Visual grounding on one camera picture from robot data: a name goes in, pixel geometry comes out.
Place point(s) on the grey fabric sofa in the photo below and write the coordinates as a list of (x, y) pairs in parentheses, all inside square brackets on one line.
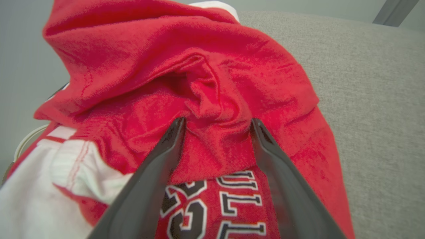
[(382, 132)]

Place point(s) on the grey paired upright posts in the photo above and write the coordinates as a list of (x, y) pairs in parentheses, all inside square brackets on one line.
[(395, 11)]

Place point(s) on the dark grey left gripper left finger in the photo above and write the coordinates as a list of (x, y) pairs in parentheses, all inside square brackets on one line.
[(139, 205)]

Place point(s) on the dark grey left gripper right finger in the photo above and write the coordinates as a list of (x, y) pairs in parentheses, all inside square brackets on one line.
[(292, 205)]

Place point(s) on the red and white jersey garment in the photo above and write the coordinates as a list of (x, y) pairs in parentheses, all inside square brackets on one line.
[(199, 66)]

